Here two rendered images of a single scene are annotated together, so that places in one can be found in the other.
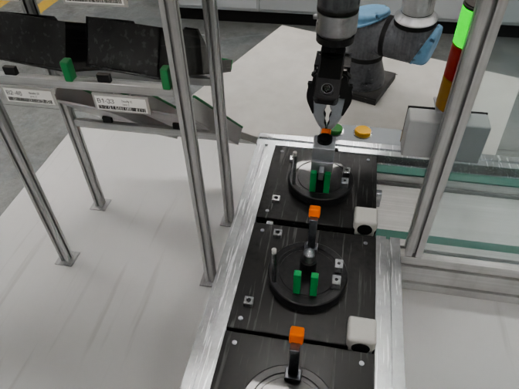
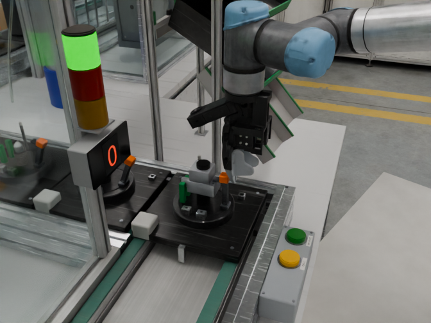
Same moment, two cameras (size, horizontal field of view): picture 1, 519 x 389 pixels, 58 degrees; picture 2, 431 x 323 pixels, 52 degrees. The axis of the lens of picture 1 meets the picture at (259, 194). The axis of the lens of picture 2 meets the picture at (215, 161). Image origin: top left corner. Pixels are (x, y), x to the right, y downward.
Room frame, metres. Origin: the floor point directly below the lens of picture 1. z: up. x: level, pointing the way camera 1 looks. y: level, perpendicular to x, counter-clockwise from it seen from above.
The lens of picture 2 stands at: (0.88, -0.92, 1.60)
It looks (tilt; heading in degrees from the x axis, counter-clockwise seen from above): 32 degrees down; 98
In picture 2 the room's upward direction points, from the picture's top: straight up
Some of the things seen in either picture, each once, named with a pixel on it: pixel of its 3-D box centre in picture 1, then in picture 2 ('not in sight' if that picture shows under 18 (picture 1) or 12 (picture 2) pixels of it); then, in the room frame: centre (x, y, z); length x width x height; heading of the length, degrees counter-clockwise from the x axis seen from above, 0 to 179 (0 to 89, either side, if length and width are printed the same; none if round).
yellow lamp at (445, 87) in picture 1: (456, 92); (91, 109); (0.60, -0.29, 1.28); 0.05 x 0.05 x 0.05
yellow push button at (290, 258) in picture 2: (362, 133); (289, 259); (0.94, -0.26, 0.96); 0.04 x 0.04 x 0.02
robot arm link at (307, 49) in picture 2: not in sight; (300, 47); (0.93, -0.19, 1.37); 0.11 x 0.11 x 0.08; 56
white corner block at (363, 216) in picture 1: (364, 221); (145, 225); (0.64, -0.21, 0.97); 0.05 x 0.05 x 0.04; 78
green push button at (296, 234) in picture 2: (334, 130); (295, 237); (0.96, -0.19, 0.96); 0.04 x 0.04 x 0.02
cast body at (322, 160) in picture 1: (323, 153); (199, 175); (0.74, -0.13, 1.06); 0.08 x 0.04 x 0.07; 168
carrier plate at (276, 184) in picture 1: (320, 187); (203, 211); (0.75, -0.13, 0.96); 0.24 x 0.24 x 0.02; 78
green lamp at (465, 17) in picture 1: (476, 25); (81, 49); (0.60, -0.29, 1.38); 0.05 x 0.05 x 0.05
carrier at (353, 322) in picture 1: (308, 263); (103, 172); (0.50, -0.08, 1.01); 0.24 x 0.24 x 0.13; 78
